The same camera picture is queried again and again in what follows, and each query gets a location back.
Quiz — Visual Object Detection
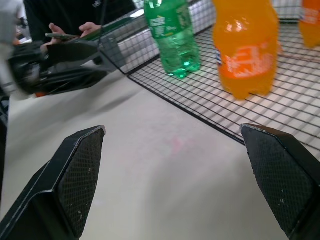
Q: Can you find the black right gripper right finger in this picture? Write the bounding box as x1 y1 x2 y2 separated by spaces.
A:
240 123 320 240

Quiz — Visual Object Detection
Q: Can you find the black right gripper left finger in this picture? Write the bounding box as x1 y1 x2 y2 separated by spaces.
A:
0 125 106 240

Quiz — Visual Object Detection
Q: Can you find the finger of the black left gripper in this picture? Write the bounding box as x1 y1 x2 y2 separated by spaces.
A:
39 67 109 94
46 40 101 68

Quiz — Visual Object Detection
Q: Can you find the green conveyor belt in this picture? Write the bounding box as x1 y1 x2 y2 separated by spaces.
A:
81 14 138 41

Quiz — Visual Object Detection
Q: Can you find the bystander right hand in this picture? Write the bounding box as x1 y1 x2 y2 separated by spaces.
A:
42 22 77 48

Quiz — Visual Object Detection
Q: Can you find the bystander left hand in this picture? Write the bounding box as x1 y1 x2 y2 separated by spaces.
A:
78 21 103 39

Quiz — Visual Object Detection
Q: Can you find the dark smartphone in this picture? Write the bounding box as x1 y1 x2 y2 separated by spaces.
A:
45 32 81 41

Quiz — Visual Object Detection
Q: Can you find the bystander black shirt torso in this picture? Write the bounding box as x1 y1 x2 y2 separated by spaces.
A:
23 0 138 44

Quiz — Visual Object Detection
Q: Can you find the green plastic soda bottle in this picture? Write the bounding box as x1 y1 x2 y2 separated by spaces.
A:
143 0 201 80

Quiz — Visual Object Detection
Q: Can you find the orange plastic soda bottle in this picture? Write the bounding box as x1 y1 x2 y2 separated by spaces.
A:
298 0 320 49
211 0 280 101

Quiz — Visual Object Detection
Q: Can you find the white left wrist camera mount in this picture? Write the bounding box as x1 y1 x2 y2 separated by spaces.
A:
0 41 19 96

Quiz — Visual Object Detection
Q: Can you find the black wire rack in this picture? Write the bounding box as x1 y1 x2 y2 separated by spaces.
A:
99 0 320 152

